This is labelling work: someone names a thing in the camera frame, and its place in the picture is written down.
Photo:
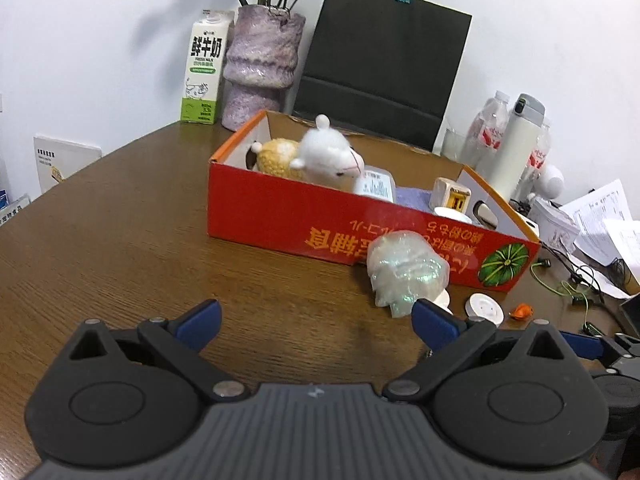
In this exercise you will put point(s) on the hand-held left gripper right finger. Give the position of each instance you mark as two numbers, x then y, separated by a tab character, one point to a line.
437	327

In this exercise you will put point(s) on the white round disc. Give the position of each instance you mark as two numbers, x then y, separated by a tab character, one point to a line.
482	309

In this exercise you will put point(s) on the wooden desktop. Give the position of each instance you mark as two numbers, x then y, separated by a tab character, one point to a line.
125	240

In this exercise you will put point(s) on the printed paper sheets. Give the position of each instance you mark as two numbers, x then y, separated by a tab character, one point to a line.
607	225

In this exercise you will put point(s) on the white printed tin box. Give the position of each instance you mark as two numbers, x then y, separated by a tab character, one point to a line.
555	222

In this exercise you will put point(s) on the white yellow plush sheep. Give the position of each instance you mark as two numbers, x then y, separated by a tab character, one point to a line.
320	155

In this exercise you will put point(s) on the red cardboard box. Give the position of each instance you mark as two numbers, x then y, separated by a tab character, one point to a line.
280	215

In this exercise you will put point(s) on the translucent cotton swab box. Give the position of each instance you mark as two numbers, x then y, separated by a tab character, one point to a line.
375	185

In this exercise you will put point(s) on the clear plastic water bottle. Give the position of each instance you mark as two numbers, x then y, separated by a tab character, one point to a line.
487	132
539	152

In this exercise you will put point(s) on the white thermos bottle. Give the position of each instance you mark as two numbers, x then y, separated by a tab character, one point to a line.
515	150

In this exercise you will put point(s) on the small orange object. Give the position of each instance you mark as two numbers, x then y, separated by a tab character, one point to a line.
521	311

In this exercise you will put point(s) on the white booklet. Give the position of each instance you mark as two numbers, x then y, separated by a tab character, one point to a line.
67	162

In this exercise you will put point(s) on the white green milk carton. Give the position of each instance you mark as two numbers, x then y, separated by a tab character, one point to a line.
205	70

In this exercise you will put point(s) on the white round lid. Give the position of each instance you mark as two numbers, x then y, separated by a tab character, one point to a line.
452	214

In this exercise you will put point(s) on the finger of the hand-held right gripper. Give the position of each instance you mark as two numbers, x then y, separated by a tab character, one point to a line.
582	346

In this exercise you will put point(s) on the black green neckband earphones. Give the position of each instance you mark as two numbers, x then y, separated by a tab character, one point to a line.
585	305

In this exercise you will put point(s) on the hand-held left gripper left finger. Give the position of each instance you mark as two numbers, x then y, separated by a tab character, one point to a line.
200	322

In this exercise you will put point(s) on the iridescent figurine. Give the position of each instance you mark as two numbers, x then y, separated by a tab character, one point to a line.
405	270

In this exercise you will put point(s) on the tablet in dark case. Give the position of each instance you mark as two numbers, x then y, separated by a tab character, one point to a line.
632	315

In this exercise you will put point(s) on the purple ceramic vase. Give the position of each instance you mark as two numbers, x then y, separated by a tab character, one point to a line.
260	65

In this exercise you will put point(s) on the black paper bag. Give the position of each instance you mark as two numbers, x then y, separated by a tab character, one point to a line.
380	60

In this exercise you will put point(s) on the white round speaker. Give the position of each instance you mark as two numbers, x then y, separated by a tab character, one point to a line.
550	180

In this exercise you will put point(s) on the clear glass cup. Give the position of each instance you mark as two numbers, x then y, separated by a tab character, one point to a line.
452	144

